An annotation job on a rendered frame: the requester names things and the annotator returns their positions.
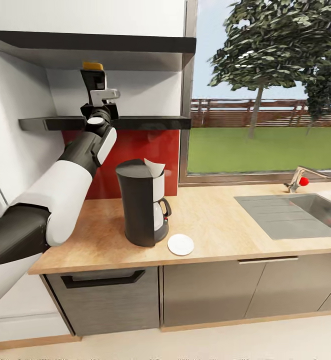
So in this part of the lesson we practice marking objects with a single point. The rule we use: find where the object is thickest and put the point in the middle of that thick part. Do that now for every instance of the paper coffee filter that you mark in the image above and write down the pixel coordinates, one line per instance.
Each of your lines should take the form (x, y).
(155, 169)

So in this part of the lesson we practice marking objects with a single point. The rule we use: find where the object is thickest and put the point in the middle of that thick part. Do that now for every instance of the coffee maker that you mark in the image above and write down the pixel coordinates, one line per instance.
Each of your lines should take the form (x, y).
(145, 223)

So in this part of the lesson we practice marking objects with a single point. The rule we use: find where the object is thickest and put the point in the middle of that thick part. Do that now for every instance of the bottle of coffee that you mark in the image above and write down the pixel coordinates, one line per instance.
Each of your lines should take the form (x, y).
(95, 78)

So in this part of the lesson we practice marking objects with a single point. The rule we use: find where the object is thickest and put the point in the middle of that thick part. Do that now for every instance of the saucer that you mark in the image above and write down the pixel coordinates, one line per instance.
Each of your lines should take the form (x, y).
(180, 244)

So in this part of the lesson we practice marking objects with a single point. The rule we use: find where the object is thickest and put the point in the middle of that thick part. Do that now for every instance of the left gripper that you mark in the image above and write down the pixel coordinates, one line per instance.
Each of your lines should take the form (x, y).
(110, 109)

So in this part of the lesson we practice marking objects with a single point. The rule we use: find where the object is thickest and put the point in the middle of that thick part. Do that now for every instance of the dishwasher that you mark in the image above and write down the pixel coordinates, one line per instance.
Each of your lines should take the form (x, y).
(105, 301)

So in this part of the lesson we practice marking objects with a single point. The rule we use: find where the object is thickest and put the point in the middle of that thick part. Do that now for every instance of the cabinet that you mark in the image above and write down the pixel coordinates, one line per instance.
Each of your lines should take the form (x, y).
(230, 290)

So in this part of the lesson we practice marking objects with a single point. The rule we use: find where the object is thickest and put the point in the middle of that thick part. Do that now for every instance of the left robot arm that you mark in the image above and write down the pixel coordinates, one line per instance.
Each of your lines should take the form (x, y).
(45, 214)

